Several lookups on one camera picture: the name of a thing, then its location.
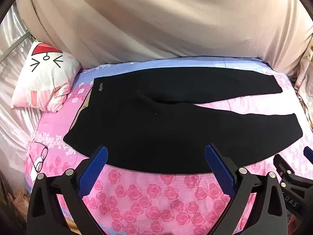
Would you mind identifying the cartoon cat pillow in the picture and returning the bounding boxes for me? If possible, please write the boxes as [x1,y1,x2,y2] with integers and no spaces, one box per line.
[11,41,82,112]

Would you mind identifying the black pants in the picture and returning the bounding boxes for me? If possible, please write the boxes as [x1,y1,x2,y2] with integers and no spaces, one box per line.
[63,67,304,174]

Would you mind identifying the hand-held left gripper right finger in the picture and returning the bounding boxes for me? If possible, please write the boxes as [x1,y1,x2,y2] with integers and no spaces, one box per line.
[205,143,287,235]

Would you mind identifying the cream floral cloth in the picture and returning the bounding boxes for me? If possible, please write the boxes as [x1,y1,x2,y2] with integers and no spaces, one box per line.
[294,33,313,118]

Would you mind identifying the pink floral bed sheet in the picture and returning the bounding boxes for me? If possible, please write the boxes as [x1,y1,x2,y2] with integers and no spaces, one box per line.
[23,57,313,235]

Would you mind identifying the silver satin sheet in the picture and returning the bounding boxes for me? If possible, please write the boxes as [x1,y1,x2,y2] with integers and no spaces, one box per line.
[0,1,44,177]

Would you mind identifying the pile of clothes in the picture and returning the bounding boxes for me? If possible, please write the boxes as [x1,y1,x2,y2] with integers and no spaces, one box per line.
[0,171,32,226]

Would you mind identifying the black wire-frame eyeglasses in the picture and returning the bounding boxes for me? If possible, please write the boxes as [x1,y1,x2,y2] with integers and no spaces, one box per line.
[29,142,49,173]

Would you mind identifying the beige hanging cloth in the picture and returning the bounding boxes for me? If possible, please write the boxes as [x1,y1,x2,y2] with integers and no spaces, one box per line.
[17,0,313,79]

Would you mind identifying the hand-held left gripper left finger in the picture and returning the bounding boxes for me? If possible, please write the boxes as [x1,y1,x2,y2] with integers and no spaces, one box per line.
[27,145,108,235]

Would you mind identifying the grey metal bar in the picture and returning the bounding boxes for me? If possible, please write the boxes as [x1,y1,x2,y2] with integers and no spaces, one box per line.
[0,33,30,61]

